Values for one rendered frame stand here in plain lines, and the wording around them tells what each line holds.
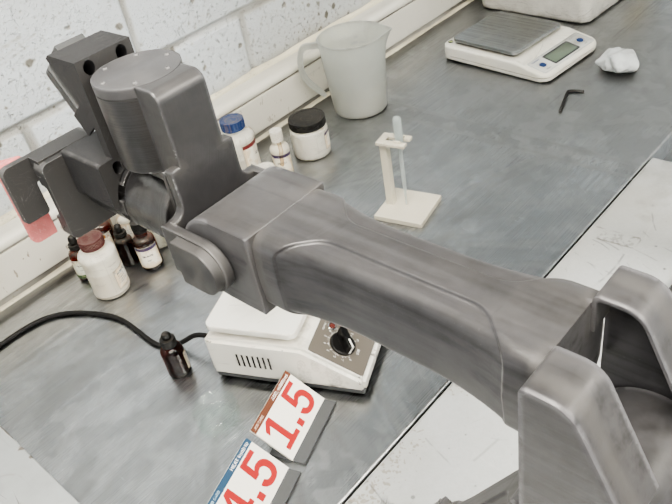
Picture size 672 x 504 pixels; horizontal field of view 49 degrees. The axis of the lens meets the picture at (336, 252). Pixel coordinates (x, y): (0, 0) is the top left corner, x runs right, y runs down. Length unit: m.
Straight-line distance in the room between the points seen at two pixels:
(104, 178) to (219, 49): 0.87
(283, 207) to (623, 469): 0.23
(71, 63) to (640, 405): 0.38
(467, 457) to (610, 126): 0.71
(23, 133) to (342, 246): 0.86
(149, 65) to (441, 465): 0.53
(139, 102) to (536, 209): 0.79
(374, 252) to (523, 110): 1.04
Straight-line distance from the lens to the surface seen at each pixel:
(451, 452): 0.83
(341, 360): 0.87
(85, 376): 1.04
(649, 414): 0.38
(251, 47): 1.42
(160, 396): 0.96
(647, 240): 1.09
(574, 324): 0.34
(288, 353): 0.86
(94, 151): 0.54
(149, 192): 0.50
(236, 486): 0.81
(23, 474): 0.95
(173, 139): 0.45
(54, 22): 1.19
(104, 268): 1.10
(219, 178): 0.48
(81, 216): 0.58
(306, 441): 0.85
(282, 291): 0.42
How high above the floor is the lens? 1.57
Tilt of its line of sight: 38 degrees down
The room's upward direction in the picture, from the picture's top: 11 degrees counter-clockwise
